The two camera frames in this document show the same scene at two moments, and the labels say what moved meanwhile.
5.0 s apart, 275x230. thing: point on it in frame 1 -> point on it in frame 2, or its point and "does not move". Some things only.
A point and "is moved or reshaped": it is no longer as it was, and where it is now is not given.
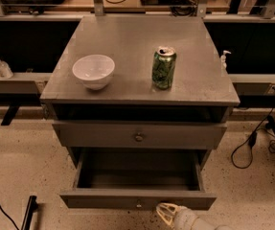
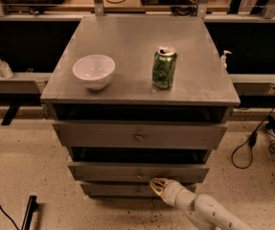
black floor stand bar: [33, 206] does not move
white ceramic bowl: [94, 70] does not move
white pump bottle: [223, 59] does not move
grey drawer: [139, 179] is moved or reshaped
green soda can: [164, 66] does not move
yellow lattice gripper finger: [167, 212] -> [159, 184]
